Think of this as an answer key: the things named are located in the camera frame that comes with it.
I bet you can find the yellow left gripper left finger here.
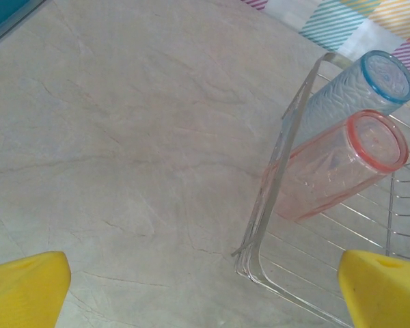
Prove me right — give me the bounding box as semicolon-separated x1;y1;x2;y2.
0;251;72;328

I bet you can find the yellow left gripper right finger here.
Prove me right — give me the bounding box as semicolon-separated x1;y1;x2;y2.
338;249;410;328

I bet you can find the red translucent plastic cup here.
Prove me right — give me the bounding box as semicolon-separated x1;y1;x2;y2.
259;109;410;225

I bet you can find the metal wire dish rack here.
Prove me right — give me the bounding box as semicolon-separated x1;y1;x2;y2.
231;51;410;328

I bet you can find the blue translucent plastic cup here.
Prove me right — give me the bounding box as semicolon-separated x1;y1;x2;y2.
295;49;410;148

